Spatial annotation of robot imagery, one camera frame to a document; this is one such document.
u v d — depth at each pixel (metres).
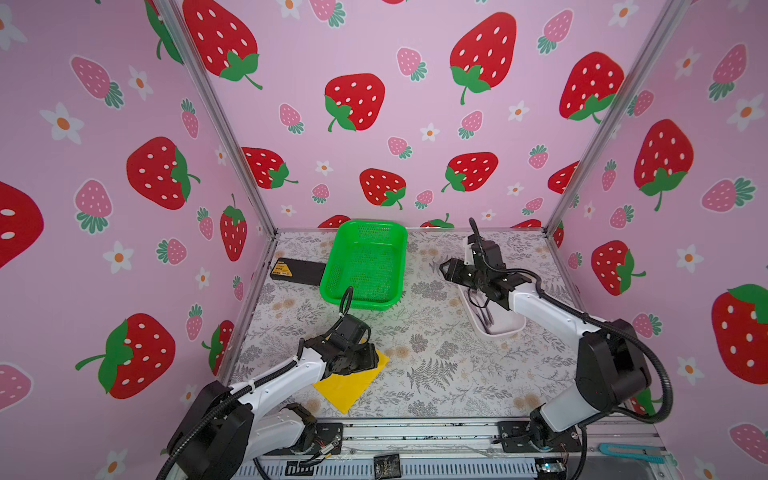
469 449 0.73
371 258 1.14
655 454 0.71
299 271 1.06
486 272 0.67
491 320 0.95
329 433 0.75
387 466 0.69
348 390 0.82
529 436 0.73
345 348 0.66
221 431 0.41
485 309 0.74
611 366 0.44
